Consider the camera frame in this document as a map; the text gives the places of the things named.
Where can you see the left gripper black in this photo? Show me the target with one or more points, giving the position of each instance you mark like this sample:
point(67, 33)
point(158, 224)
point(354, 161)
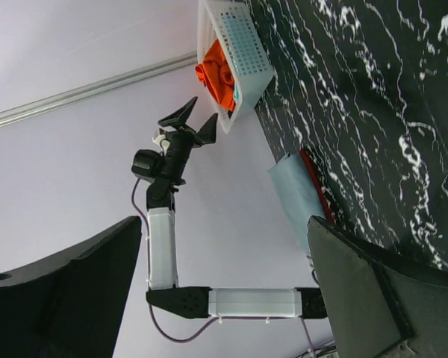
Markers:
point(172, 162)

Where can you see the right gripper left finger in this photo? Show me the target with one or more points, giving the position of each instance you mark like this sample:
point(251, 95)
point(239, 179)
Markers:
point(71, 303)

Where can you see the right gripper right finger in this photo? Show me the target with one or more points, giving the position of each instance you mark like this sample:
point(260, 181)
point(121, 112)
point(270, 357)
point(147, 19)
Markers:
point(379, 303)

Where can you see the orange t shirt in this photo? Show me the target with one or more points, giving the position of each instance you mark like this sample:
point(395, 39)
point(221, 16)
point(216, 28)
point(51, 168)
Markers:
point(215, 74)

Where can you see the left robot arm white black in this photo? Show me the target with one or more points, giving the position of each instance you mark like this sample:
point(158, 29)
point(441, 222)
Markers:
point(217, 243)

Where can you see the teal t shirt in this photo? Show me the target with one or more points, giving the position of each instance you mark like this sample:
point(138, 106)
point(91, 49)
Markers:
point(237, 96)

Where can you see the folded grey-blue t shirt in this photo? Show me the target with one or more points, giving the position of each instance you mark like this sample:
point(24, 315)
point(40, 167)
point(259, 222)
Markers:
point(299, 194)

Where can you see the white plastic laundry basket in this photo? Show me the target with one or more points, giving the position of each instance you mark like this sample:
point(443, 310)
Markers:
point(231, 23)

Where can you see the black marbled table mat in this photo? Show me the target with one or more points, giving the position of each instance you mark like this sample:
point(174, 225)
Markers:
point(362, 88)

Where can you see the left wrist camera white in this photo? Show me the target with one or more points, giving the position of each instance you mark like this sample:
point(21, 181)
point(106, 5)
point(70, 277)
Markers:
point(160, 139)

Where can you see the left corner aluminium post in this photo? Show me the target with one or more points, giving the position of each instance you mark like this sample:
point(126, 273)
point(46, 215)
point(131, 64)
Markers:
point(44, 105)

